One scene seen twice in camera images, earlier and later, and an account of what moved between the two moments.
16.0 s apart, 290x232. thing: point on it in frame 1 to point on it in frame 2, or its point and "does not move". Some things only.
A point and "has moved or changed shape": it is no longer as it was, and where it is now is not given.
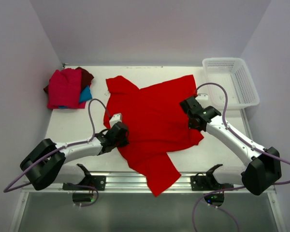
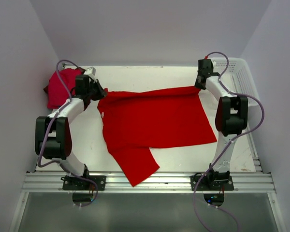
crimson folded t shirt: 64,89 does not move
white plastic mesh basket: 233,74 does not move
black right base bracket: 201,182 does not move
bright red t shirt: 157,124 has moved or changed shape
